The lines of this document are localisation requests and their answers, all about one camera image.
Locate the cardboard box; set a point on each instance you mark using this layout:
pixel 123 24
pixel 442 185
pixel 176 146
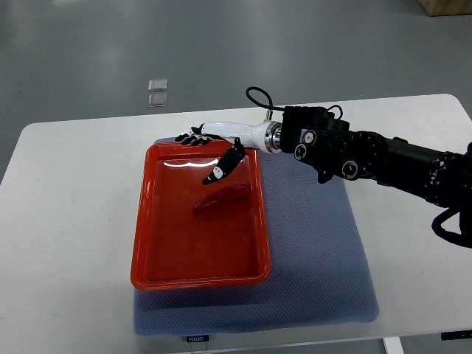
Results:
pixel 446 7

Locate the floor socket plate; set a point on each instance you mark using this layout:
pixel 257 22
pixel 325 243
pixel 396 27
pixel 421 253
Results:
pixel 159 84
pixel 157 100

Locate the red plastic tray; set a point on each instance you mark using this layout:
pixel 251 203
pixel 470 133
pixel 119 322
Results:
pixel 174 247

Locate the lower floor socket plate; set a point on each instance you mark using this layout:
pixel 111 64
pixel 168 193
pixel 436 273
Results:
pixel 157 100

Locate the white table leg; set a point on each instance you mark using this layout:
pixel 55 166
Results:
pixel 392 345

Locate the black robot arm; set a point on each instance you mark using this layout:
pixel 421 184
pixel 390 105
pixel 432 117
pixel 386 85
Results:
pixel 317 137

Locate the upper floor socket plate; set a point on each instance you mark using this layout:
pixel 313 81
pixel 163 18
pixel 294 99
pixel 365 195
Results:
pixel 159 84

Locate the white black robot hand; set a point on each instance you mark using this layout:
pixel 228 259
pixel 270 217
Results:
pixel 265 137

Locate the black table control panel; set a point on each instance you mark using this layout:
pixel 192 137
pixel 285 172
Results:
pixel 456 335

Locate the black table label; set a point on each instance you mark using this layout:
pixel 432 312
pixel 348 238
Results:
pixel 197 339

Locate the red pepper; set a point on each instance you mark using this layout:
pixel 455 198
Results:
pixel 223 196

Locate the blue-grey textured mat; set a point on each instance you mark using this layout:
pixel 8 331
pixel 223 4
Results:
pixel 319 270

